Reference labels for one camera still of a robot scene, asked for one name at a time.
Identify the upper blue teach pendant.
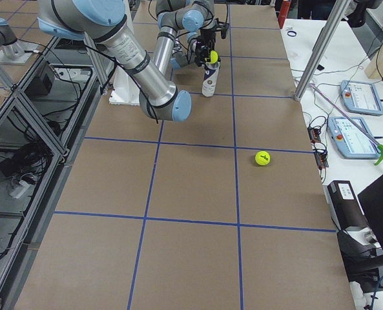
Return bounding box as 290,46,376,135
340,80,383,116

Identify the white blue tennis ball can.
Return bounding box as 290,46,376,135
202,62,220,98

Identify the green handled reacher grabber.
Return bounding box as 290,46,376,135
309,83,383,165

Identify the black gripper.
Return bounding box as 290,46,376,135
200,27,216,45
194,40,222,67

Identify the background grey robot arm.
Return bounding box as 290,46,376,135
0,17,38,65

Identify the red cylinder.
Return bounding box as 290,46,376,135
278,0,291,28

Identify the blue teach pendant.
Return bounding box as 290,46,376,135
340,80,383,116
327,116,380,160

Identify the yellow Roland Garros tennis ball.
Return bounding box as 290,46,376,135
207,50,219,64

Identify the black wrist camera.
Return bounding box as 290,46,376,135
216,21,229,39

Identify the lower blue teach pendant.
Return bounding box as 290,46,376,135
327,116,380,160

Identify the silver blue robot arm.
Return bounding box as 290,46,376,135
38,1,229,121
171,29,221,69

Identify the yellow Wilson tennis ball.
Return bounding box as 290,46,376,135
254,150,271,166

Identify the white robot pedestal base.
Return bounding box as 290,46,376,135
109,65,140,106

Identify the black box with label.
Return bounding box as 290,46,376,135
327,180,367,231

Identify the aluminium frame post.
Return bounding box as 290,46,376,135
294,0,349,101

